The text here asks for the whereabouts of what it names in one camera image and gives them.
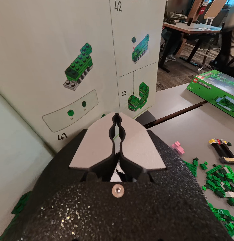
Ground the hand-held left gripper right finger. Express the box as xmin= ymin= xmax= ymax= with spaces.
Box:
xmin=117 ymin=112 xmax=166 ymax=172

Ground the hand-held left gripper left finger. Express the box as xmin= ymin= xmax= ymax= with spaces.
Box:
xmin=69 ymin=112 xmax=117 ymax=172

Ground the brick building instruction booklet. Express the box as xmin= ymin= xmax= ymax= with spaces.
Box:
xmin=0 ymin=0 xmax=166 ymax=237

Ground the pink brick pig figure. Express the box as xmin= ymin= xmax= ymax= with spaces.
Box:
xmin=171 ymin=141 xmax=185 ymax=155

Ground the black brick build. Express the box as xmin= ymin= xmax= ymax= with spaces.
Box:
xmin=208 ymin=138 xmax=234 ymax=164

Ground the pile of green bricks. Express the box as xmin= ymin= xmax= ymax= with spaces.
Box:
xmin=183 ymin=157 xmax=234 ymax=241

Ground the dark green brick baseplate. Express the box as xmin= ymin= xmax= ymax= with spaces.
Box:
xmin=0 ymin=191 xmax=33 ymax=241

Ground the green toy brick set box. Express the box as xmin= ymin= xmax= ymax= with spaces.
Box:
xmin=186 ymin=70 xmax=234 ymax=119

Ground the wooden table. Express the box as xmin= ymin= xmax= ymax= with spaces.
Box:
xmin=163 ymin=21 xmax=223 ymax=73

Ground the wooden board on clear stand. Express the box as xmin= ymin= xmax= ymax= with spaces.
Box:
xmin=204 ymin=0 xmax=227 ymax=30

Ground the black coiled cable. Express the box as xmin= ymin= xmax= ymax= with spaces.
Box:
xmin=203 ymin=47 xmax=211 ymax=66

